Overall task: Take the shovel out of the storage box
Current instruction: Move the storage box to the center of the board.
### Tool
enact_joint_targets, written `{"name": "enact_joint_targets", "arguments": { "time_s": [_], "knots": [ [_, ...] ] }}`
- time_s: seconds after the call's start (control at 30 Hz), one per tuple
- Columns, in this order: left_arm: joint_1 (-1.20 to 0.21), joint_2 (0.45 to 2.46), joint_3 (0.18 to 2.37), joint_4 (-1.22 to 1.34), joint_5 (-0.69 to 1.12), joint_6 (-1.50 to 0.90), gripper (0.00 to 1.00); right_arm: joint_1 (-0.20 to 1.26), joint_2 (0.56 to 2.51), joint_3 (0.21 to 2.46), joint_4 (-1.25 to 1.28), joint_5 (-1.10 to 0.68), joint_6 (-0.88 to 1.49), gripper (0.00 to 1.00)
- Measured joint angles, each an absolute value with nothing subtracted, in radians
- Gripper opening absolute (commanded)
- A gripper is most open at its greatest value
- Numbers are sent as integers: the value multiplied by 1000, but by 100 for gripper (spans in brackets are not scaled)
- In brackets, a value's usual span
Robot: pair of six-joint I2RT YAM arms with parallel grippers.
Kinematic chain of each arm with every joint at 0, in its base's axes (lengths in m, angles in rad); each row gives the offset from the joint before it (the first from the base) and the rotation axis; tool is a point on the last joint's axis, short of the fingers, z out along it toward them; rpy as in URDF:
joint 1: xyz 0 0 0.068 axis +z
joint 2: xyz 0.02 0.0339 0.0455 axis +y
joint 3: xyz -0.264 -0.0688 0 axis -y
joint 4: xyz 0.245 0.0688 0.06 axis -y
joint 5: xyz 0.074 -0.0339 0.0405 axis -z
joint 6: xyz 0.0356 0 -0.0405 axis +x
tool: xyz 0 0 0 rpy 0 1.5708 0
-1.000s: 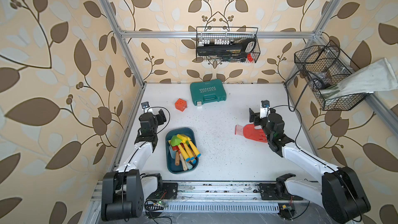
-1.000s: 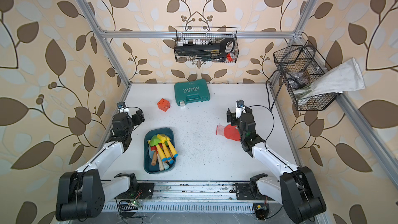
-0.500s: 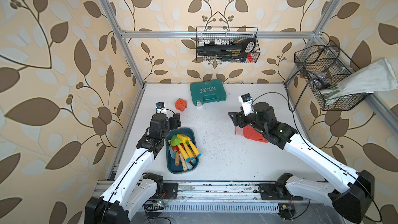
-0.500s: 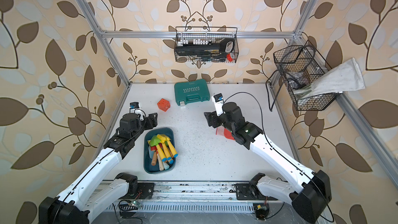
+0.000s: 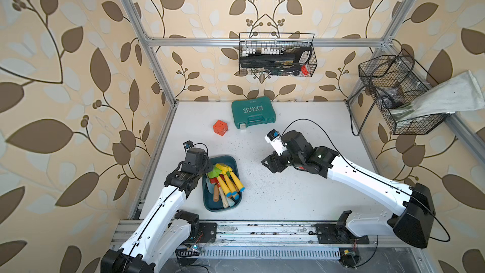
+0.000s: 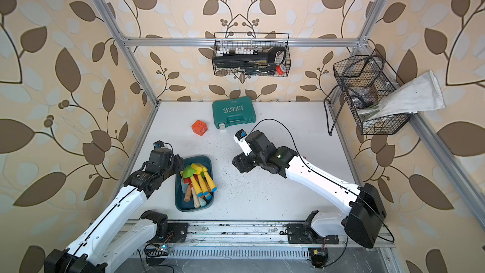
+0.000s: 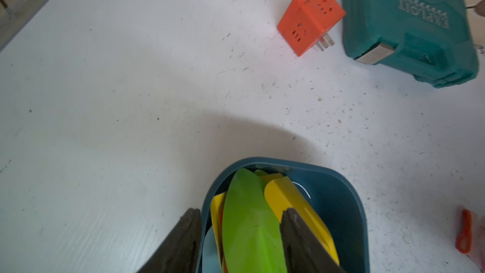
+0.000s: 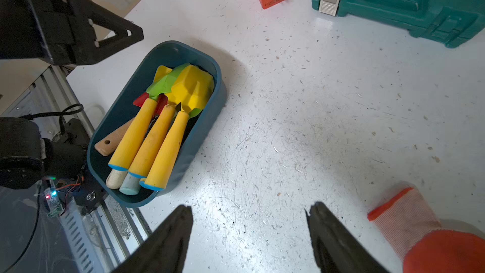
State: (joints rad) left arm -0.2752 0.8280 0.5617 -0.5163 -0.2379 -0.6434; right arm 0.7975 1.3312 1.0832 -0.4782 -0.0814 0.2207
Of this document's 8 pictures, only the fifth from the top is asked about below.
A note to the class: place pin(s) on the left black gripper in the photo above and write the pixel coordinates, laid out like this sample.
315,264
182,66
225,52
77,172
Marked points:
208,163

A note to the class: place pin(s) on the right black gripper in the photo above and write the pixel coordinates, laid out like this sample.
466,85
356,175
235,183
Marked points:
273,159

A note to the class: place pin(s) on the teal storage box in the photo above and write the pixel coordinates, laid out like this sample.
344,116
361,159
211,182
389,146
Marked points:
213,197

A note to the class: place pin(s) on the green shovel orange handle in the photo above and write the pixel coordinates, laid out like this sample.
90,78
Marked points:
215,177

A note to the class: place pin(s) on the yellow shovel blue handle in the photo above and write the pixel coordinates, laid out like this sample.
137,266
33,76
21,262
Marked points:
231,180

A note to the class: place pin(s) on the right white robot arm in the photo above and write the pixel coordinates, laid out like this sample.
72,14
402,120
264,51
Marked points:
409,210

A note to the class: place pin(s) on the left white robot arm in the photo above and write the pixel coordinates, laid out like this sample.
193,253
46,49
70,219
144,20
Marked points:
166,226

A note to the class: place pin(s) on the red cube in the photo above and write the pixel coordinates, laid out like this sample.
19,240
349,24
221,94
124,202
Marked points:
220,128

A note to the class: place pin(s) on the green tool case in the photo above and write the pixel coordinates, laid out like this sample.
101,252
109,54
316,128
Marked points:
253,112

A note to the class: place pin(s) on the black handheld tool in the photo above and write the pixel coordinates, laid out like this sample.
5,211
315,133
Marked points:
291,60

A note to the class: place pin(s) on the white cloth bag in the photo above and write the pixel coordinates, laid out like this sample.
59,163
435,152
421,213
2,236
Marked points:
460,93

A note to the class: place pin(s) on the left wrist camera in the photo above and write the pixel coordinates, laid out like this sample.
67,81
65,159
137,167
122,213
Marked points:
187,145

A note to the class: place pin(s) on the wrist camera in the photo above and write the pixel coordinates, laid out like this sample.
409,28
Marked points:
187,145
275,140

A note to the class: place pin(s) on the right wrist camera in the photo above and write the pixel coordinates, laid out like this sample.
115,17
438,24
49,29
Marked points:
275,140

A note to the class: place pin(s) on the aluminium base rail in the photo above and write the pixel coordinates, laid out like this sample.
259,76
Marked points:
280,240

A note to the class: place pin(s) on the back wire basket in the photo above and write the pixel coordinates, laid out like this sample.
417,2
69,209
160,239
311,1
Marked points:
276,43

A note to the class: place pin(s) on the wire basket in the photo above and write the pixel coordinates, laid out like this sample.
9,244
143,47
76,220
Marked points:
392,83
276,43

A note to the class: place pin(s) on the right wire basket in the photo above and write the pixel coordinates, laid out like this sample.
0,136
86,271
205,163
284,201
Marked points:
392,83

